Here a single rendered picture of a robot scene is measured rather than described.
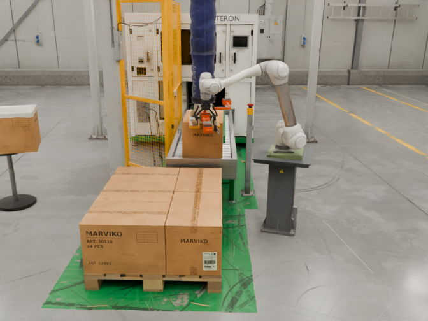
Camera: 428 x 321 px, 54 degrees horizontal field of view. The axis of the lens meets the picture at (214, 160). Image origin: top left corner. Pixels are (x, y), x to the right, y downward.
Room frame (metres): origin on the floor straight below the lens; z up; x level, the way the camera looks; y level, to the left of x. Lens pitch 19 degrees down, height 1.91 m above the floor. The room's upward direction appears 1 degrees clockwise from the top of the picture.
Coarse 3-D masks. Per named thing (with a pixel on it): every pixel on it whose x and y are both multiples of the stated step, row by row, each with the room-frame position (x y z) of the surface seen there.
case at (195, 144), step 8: (184, 120) 4.03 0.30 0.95; (184, 128) 3.95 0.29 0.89; (200, 128) 3.95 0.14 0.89; (184, 136) 3.95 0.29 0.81; (192, 136) 3.95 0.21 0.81; (200, 136) 3.95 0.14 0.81; (208, 136) 3.95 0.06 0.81; (216, 136) 3.95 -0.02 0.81; (184, 144) 3.95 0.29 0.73; (192, 144) 3.95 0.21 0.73; (200, 144) 3.95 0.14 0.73; (208, 144) 3.95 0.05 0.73; (216, 144) 3.95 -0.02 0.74; (184, 152) 3.95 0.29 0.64; (192, 152) 3.95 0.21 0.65; (200, 152) 3.95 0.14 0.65; (208, 152) 3.95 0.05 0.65; (216, 152) 3.95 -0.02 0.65
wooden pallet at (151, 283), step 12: (84, 276) 2.61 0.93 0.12; (96, 276) 2.61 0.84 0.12; (108, 276) 2.61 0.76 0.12; (120, 276) 2.61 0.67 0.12; (132, 276) 2.61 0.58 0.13; (144, 276) 2.60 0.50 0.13; (156, 276) 2.60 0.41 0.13; (168, 276) 2.60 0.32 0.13; (180, 276) 2.62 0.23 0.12; (192, 276) 2.60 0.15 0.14; (204, 276) 2.60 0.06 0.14; (216, 276) 2.60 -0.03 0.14; (96, 288) 2.61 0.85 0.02; (144, 288) 2.60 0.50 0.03; (156, 288) 2.60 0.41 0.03; (216, 288) 2.60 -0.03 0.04
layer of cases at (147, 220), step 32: (128, 192) 3.17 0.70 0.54; (160, 192) 3.18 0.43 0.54; (192, 192) 3.19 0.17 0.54; (96, 224) 2.61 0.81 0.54; (128, 224) 2.61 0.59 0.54; (160, 224) 2.62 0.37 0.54; (192, 224) 2.62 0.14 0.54; (96, 256) 2.61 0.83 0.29; (128, 256) 2.61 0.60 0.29; (160, 256) 2.60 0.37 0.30; (192, 256) 2.60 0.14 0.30
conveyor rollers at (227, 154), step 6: (228, 126) 5.44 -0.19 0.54; (228, 132) 5.08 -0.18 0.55; (180, 138) 4.81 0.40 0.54; (228, 138) 4.82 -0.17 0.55; (180, 144) 4.56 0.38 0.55; (228, 144) 4.62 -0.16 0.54; (180, 150) 4.36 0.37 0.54; (228, 150) 4.36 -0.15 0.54; (180, 156) 4.18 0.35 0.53; (222, 156) 4.17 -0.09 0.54; (228, 156) 4.17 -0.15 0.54
